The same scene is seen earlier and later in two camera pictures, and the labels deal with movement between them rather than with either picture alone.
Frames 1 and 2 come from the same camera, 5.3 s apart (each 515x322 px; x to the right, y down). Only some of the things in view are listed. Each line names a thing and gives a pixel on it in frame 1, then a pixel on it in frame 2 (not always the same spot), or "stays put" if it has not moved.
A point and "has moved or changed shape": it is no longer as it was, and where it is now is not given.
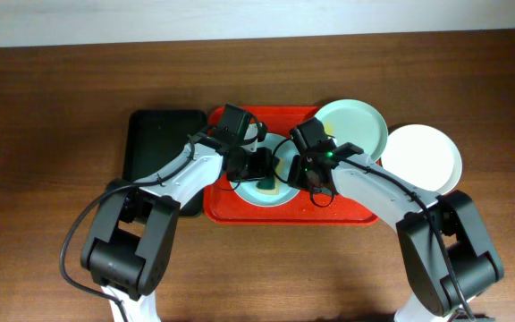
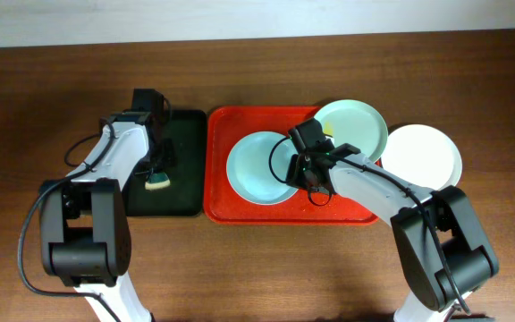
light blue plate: x=246 y=190 stays put
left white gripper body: x=255 y=167 -> x=164 y=159
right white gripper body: x=298 y=179 stays put
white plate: x=425 y=156 stays put
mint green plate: x=357 y=122 stays put
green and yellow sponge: x=273 y=186 has moved or changed shape
